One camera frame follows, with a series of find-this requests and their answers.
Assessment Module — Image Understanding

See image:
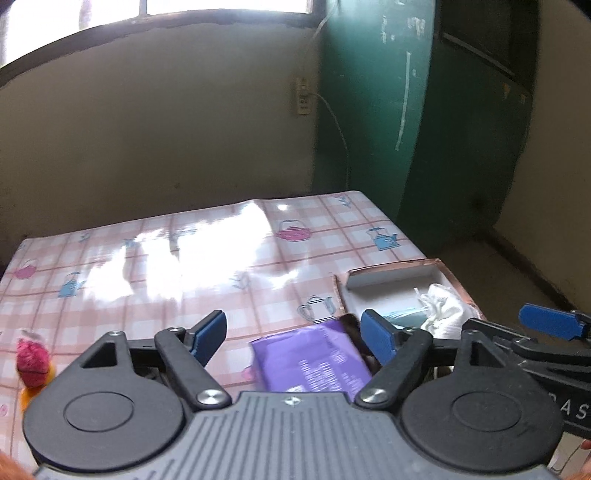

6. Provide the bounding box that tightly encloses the wall power socket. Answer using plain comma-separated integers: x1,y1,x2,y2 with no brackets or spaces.
294,77,311,116

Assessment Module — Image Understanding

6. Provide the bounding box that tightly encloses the red knitted pouch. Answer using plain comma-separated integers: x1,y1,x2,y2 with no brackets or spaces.
16,329,51,388

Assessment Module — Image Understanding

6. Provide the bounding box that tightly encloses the white drawstring pouch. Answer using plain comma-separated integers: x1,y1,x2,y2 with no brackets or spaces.
415,283,476,340

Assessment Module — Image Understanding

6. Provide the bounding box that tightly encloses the pink checkered tablecloth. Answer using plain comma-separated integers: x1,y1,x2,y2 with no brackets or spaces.
1,191,423,469

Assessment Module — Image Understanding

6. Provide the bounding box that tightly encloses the white wall cable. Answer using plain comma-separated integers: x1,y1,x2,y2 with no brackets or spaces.
308,8,352,192

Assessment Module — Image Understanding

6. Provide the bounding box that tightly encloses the green door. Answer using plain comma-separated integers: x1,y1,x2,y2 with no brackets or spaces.
312,1,539,253

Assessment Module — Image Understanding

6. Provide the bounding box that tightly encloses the cardboard box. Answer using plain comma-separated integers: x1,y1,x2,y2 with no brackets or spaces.
335,259,485,328

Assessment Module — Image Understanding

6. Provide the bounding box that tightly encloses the orange tissue pack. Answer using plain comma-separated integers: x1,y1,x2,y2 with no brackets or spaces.
19,362,56,413

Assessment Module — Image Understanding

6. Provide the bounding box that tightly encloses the purple tissue pack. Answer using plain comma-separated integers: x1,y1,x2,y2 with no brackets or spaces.
250,320,372,400

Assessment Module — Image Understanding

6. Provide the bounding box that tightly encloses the window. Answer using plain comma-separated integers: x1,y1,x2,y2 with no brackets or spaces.
1,1,328,86

